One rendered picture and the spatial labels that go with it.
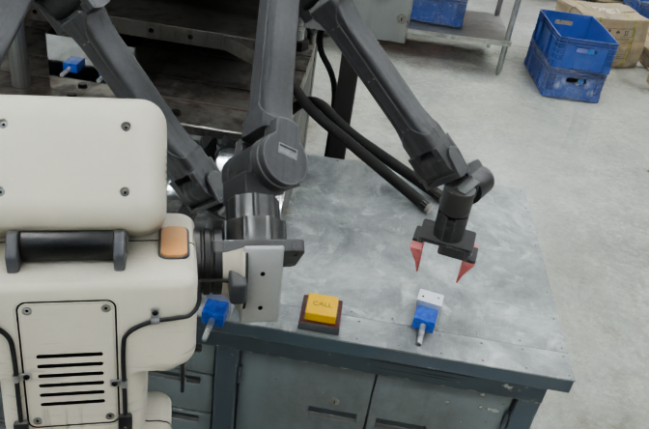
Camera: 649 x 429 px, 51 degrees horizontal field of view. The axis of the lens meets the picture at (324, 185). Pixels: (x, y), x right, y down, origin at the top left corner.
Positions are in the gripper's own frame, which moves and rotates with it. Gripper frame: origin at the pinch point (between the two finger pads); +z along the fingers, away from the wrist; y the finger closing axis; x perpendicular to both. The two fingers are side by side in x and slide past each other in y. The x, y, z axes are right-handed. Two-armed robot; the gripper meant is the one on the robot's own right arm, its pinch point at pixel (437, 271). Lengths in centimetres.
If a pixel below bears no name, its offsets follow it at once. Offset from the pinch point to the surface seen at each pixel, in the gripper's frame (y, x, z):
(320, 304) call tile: 20.2, 9.0, 8.8
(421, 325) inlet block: 0.4, 5.4, 9.4
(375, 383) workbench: 6.7, 4.5, 29.6
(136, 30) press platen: 101, -60, -9
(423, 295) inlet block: 1.6, -0.9, 7.2
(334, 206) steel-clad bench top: 28.7, -31.0, 12.5
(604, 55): -66, -354, 59
